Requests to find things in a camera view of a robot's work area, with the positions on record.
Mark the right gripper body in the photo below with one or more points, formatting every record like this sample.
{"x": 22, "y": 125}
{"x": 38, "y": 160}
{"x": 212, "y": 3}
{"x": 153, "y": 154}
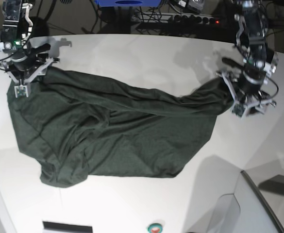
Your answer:
{"x": 15, "y": 40}

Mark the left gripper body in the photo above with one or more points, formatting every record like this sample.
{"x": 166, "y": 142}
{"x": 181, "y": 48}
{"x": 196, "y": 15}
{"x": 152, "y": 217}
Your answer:
{"x": 257, "y": 55}

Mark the dark green t-shirt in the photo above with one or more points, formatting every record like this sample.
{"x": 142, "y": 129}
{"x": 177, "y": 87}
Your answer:
{"x": 77, "y": 124}

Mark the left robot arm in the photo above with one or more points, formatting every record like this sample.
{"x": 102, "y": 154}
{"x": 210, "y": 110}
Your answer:
{"x": 253, "y": 22}

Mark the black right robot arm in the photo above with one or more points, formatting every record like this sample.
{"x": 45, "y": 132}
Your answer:
{"x": 17, "y": 12}

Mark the black power strip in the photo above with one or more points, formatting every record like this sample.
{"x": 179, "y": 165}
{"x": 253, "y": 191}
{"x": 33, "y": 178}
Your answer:
{"x": 195, "y": 19}

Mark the blue box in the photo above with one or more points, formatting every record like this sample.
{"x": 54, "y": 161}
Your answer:
{"x": 128, "y": 3}

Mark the red green emergency button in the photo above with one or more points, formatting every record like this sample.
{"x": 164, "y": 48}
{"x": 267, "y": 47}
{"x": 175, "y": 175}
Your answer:
{"x": 155, "y": 228}

